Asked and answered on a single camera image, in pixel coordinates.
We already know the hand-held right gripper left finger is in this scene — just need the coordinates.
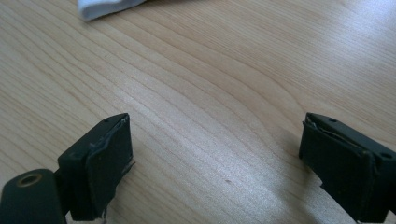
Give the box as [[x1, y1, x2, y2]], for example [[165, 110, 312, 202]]
[[57, 112, 135, 222]]

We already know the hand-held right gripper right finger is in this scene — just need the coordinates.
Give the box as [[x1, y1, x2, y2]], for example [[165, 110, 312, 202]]
[[298, 112, 396, 224]]

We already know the white sock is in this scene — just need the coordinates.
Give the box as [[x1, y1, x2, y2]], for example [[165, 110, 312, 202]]
[[77, 0, 148, 22]]

